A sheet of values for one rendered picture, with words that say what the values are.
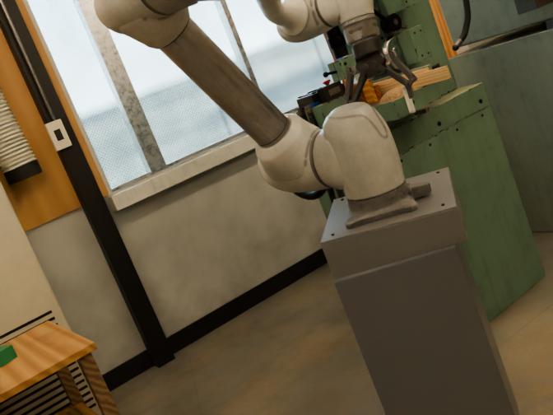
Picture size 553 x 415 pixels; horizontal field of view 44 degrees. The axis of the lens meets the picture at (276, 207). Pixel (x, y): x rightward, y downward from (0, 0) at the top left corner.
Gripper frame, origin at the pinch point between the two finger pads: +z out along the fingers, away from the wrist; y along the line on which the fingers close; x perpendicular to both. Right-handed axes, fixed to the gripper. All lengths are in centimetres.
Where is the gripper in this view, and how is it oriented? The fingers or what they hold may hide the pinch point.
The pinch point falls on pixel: (387, 116)
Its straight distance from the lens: 184.0
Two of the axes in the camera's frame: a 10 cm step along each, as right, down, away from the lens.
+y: 8.3, -2.3, -5.1
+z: 3.0, 9.5, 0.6
